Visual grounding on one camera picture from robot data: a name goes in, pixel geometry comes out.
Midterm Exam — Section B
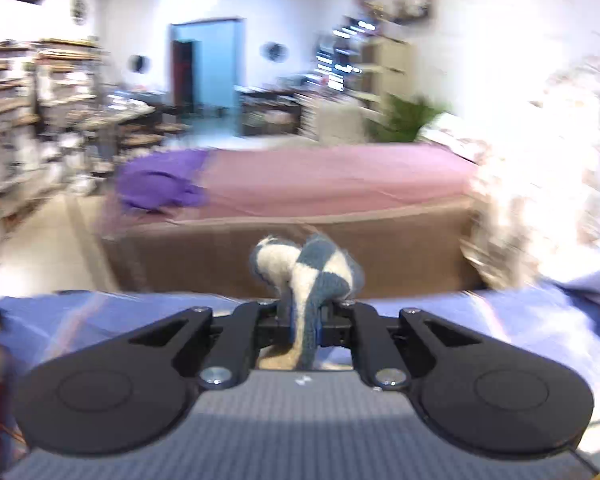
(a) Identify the round black wall clock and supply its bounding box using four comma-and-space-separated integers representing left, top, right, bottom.
71, 0, 88, 26

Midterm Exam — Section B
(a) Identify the beige drawer cabinet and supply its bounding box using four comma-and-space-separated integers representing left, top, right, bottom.
355, 37, 414, 112

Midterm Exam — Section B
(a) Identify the blue doorway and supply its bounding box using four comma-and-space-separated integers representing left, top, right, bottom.
169, 18, 245, 115

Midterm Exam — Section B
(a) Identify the blue plaid bed sheet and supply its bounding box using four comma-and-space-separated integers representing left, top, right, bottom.
0, 285, 600, 437

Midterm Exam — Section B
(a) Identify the white grey crumpled garment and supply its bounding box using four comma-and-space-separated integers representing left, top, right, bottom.
550, 261, 600, 304

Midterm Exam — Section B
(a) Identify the green cream checkered sweater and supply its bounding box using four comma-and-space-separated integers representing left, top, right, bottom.
250, 234, 364, 370

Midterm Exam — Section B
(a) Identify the green potted plant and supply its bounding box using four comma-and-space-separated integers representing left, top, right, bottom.
367, 94, 448, 143

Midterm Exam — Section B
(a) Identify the purple cloth on bed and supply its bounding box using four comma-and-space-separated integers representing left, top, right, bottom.
116, 148, 210, 212

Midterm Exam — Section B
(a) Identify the wooden display shelving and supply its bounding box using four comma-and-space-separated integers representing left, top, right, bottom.
0, 37, 157, 241

